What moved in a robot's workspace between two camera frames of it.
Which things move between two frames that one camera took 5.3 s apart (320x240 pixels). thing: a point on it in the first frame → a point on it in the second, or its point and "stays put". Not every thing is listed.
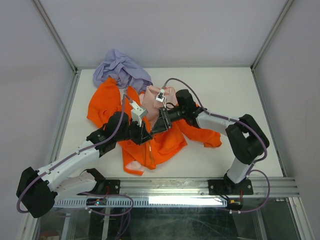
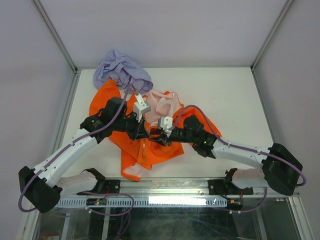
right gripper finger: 161,124 → 156,134
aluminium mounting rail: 199,187 stays put
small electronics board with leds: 96,201 stays put
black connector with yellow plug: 235,204 stays put
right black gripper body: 175,114 → 177,135
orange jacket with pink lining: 108,96 stays put
